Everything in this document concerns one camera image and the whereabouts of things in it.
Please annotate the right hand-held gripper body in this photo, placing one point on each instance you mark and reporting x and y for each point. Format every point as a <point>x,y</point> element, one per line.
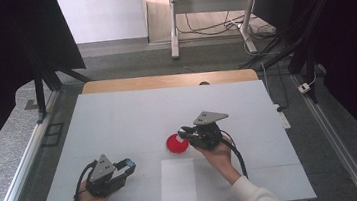
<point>207,131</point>

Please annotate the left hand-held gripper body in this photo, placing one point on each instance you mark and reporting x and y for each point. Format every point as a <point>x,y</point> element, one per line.
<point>102,175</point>

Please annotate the white stamp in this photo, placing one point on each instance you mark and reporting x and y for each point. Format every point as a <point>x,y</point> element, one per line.
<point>181,138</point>

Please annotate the blue stamp cap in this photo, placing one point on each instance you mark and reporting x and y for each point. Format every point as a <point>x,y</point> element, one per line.
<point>130,162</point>

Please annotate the red petri dish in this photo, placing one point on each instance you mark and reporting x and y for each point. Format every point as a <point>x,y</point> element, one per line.
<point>174,145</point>

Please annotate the white paper sheet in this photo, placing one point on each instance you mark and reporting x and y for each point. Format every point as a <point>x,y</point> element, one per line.
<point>177,184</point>

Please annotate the wooden table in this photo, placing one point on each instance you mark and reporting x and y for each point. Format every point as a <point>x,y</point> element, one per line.
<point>164,81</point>

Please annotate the black metal stand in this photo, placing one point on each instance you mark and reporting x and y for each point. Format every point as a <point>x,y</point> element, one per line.
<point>299,57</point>
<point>40,95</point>

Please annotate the white plug adapter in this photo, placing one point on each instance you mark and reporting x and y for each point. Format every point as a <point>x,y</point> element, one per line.
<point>304,88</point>

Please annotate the dark cabinet panel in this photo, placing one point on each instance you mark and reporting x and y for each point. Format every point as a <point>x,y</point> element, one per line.
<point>275,3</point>

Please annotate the black curtain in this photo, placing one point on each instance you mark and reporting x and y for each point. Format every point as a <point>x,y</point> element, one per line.
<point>2,65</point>
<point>351,45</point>

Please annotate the aluminium floor rail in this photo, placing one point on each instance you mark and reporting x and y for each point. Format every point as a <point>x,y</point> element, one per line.
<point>335,141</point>
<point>19,170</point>

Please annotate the white metal desk frame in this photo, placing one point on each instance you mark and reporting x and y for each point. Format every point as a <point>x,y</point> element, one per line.
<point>210,4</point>

